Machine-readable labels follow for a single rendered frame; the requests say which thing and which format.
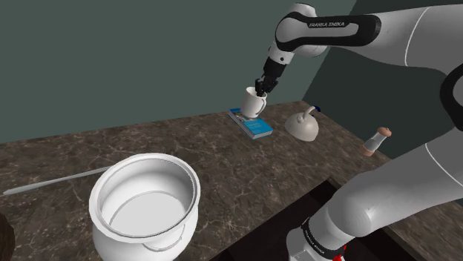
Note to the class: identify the large white pot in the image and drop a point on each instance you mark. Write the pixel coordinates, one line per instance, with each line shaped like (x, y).
(144, 208)

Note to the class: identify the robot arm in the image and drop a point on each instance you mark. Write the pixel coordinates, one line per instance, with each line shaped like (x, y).
(398, 188)

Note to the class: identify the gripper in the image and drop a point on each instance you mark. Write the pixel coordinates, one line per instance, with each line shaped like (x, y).
(272, 71)

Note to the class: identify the glass shaker with wooden ends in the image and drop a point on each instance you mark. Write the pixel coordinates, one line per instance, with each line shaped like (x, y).
(374, 142)

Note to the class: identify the blue book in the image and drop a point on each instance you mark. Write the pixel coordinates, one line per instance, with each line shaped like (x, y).
(257, 127)

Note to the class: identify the dark brown round object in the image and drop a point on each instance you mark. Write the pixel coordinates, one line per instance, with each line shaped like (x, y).
(5, 238)

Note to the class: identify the long grey utensil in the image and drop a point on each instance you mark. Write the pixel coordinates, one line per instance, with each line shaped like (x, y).
(54, 180)

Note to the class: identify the white mug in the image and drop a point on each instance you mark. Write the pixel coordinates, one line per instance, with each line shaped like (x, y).
(253, 104)

